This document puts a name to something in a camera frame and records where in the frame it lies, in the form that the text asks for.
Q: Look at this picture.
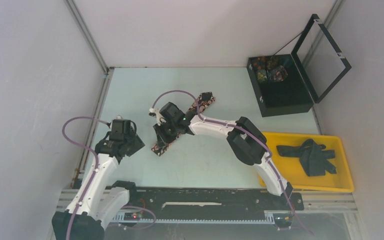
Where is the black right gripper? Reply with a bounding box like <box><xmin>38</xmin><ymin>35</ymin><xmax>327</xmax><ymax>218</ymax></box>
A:
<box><xmin>154</xmin><ymin>119</ymin><xmax>179</xmax><ymax>149</ymax></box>

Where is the floral rose pattern tie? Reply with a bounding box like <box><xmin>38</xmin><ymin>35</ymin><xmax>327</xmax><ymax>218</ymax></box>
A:
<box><xmin>149</xmin><ymin>91</ymin><xmax>215</xmax><ymax>157</ymax></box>

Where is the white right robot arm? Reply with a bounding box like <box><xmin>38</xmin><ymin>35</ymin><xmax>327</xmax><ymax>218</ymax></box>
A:
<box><xmin>149</xmin><ymin>102</ymin><xmax>293</xmax><ymax>209</ymax></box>

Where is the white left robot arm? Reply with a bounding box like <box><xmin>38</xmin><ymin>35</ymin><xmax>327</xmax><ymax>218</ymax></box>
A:
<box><xmin>51</xmin><ymin>116</ymin><xmax>145</xmax><ymax>240</ymax></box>

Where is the rolled patterned tie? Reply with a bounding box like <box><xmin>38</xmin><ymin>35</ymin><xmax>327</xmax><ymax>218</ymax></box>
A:
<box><xmin>256</xmin><ymin>68</ymin><xmax>268</xmax><ymax>83</ymax></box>

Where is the rolled colourful tie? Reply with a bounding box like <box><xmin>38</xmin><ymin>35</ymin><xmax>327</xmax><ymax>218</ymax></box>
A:
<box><xmin>268</xmin><ymin>65</ymin><xmax>288</xmax><ymax>83</ymax></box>

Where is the rolled dark tie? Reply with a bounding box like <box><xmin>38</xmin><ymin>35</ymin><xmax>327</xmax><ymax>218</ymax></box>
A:
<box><xmin>266</xmin><ymin>55</ymin><xmax>280</xmax><ymax>70</ymax></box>

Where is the black storage box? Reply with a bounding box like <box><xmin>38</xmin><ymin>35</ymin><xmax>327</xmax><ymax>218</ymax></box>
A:
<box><xmin>246</xmin><ymin>54</ymin><xmax>314</xmax><ymax>118</ymax></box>

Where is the yellow plastic tray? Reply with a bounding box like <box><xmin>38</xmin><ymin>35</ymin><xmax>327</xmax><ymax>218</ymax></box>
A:
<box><xmin>264</xmin><ymin>132</ymin><xmax>355</xmax><ymax>193</ymax></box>

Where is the dark green tie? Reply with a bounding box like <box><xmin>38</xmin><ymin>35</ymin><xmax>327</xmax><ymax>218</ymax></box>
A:
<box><xmin>276</xmin><ymin>138</ymin><xmax>337</xmax><ymax>177</ymax></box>

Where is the black framed box lid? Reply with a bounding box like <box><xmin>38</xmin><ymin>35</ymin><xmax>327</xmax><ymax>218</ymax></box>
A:
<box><xmin>291</xmin><ymin>14</ymin><xmax>352</xmax><ymax>104</ymax></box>

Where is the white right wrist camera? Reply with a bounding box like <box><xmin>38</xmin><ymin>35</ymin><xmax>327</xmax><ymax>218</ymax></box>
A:
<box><xmin>149</xmin><ymin>107</ymin><xmax>166</xmax><ymax>126</ymax></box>

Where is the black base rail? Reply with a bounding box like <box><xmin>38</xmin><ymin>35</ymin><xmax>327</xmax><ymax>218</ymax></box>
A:
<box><xmin>128</xmin><ymin>187</ymin><xmax>304</xmax><ymax>222</ymax></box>

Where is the white cable duct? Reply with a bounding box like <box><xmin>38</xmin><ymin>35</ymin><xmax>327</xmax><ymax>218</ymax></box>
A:
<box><xmin>112</xmin><ymin>211</ymin><xmax>276</xmax><ymax>225</ymax></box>

